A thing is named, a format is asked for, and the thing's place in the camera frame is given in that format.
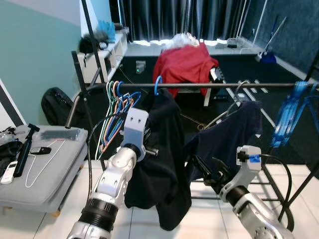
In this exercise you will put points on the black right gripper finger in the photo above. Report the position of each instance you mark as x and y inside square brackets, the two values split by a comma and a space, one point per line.
[220, 165]
[201, 166]

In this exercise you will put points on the navy blue garment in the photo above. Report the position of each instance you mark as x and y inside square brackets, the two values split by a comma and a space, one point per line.
[234, 129]

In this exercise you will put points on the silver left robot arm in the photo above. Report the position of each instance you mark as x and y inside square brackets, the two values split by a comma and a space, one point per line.
[112, 174]

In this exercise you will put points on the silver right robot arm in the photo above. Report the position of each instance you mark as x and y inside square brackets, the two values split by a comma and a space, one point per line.
[254, 211]

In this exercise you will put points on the green thin hanger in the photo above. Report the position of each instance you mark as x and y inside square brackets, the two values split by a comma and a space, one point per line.
[105, 119]

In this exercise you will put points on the orange thin hanger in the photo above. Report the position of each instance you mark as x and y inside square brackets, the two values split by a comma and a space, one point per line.
[118, 102]

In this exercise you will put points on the light blue plastic hanger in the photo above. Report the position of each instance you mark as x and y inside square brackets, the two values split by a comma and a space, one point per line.
[311, 107]
[289, 117]

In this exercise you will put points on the plain black shirt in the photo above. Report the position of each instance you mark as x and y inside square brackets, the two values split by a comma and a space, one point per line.
[164, 164]

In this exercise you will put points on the grey box green light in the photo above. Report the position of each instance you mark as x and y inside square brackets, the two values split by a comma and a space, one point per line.
[140, 67]

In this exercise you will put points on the black metal clothes rack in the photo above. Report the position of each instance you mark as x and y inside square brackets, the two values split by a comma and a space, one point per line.
[199, 85]

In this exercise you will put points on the red garment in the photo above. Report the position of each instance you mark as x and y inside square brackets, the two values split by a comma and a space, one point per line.
[184, 67]

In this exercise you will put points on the white shelf unit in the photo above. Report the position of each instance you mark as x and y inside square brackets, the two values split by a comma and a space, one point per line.
[99, 62]

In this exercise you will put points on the white desk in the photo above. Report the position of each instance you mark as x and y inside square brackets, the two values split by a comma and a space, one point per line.
[149, 49]

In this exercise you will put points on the black backpack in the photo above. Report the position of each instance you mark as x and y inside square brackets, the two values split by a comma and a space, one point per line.
[57, 107]

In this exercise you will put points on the black phone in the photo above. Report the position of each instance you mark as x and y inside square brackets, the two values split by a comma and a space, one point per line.
[41, 150]

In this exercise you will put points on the white plastic bag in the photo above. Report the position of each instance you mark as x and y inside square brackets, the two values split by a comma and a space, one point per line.
[182, 41]

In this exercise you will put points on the black bag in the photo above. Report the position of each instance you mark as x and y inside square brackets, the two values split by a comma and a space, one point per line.
[92, 44]

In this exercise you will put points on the blue head mop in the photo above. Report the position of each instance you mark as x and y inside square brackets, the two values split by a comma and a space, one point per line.
[268, 57]

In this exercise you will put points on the black handheld stick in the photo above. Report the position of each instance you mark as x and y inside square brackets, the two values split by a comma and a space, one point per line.
[25, 152]

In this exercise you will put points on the blue packet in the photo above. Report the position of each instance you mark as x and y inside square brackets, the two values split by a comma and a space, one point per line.
[106, 29]

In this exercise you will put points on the black curtain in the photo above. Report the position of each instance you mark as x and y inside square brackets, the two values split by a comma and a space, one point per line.
[174, 20]

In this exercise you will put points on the white remote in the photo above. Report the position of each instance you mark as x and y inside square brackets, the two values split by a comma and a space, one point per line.
[9, 173]

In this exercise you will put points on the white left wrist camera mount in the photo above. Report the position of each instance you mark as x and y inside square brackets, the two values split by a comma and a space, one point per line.
[134, 127]

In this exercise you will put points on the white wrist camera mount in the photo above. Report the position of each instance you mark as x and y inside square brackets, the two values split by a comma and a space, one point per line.
[247, 172]
[134, 127]

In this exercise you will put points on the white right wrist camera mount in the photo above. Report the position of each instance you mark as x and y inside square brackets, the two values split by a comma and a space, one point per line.
[247, 172]

